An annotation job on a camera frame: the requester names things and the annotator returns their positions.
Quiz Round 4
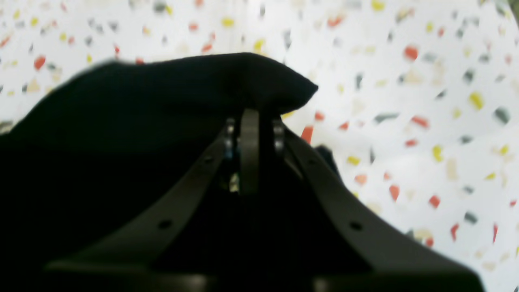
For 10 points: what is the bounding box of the black t-shirt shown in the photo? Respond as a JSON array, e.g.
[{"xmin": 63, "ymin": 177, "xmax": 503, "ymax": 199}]
[{"xmin": 1, "ymin": 53, "xmax": 318, "ymax": 292}]

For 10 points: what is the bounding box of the terrazzo patterned tablecloth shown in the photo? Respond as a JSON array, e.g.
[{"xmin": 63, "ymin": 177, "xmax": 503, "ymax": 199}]
[{"xmin": 1, "ymin": 0, "xmax": 519, "ymax": 292}]

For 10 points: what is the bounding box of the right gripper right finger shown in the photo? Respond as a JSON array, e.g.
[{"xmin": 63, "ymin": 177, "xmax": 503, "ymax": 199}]
[{"xmin": 271, "ymin": 118, "xmax": 483, "ymax": 292}]

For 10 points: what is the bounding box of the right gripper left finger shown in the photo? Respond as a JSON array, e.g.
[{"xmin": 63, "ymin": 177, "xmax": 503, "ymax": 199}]
[{"xmin": 45, "ymin": 118, "xmax": 236, "ymax": 292}]

